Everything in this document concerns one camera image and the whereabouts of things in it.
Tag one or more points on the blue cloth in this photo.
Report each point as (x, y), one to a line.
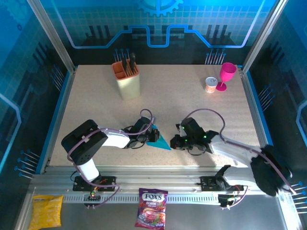
(161, 144)

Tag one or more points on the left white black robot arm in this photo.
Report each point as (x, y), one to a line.
(84, 146)

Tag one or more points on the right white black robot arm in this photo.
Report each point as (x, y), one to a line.
(239, 153)

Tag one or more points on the cream knife block orange top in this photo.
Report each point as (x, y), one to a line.
(129, 88)

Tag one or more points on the orange drink can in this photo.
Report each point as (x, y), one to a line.
(210, 86)

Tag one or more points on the right small circuit board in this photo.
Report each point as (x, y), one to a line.
(225, 200)

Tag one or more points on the small circuit board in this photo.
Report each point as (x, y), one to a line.
(225, 200)
(92, 197)

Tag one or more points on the purple candy bag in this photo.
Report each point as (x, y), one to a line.
(151, 208)

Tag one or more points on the pink plastic goblet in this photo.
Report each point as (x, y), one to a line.
(227, 72)

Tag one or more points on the left small circuit board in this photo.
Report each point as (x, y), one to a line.
(92, 197)

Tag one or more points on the yellow snack bag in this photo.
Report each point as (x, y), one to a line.
(46, 212)

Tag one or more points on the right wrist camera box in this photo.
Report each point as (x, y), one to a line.
(178, 128)

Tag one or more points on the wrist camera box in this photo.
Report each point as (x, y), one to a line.
(178, 128)
(153, 119)

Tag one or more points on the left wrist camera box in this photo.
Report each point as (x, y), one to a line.
(153, 119)

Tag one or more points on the aluminium front frame rail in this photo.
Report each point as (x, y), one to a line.
(156, 179)

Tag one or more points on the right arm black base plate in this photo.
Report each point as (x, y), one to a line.
(207, 183)

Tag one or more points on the right table side rail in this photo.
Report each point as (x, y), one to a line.
(253, 100)

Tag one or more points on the table side rail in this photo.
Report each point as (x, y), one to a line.
(253, 100)
(62, 95)

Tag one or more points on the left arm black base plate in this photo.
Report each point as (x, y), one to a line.
(79, 185)

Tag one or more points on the left table side rail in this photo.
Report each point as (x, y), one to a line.
(62, 95)

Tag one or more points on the right aluminium frame post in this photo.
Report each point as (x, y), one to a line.
(262, 36)

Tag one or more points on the aluminium frame post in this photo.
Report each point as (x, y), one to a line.
(262, 36)
(53, 36)

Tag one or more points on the left aluminium frame post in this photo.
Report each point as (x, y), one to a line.
(53, 36)

